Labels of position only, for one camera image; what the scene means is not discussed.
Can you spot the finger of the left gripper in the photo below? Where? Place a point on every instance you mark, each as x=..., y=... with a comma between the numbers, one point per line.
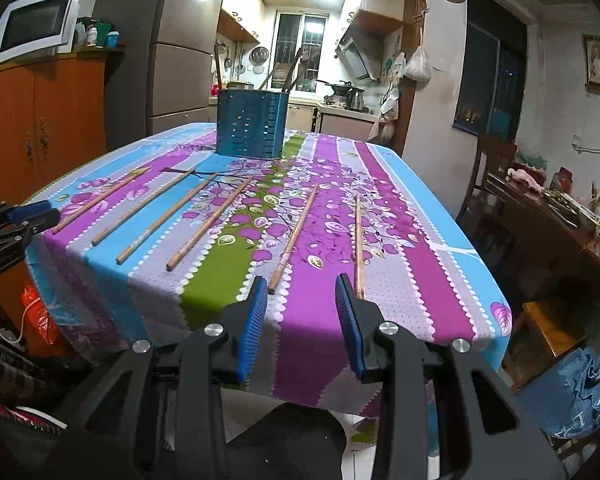
x=26, y=212
x=35, y=224

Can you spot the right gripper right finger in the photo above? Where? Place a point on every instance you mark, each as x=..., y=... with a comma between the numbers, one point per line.
x=382, y=352

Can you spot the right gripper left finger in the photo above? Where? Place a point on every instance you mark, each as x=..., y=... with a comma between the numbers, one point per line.
x=219, y=354

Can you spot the wooden chopstick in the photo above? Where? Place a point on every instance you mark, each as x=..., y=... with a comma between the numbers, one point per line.
x=175, y=260
x=165, y=216
x=99, y=198
x=284, y=258
x=359, y=251
x=145, y=202

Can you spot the kitchen window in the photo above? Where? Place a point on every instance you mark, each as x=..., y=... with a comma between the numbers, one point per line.
x=298, y=42

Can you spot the orange wooden cabinet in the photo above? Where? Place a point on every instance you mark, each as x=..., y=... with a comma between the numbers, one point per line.
x=52, y=117

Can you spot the floral striped tablecloth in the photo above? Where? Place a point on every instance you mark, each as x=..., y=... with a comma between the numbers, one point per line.
x=419, y=267

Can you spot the white microwave oven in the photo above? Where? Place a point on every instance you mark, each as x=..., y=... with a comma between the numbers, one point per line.
x=27, y=26

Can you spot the dark wooden side table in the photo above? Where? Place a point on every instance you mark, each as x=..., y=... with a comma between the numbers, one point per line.
x=558, y=258

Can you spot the blue denim cloth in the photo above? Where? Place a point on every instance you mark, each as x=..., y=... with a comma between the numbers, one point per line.
x=564, y=402

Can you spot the blue plastic utensil basket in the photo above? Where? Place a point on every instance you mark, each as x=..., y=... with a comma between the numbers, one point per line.
x=251, y=123

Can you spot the wooden chair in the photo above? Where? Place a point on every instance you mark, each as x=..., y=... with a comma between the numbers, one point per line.
x=482, y=207

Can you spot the silver refrigerator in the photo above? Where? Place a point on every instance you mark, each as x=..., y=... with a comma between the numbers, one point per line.
x=163, y=78

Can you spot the dark window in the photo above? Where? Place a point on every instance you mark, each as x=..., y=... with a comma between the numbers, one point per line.
x=494, y=71

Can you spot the hanging white plastic bag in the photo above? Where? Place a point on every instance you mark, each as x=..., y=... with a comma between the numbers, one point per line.
x=418, y=67

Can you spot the range hood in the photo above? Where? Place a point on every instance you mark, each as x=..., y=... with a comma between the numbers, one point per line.
x=360, y=52

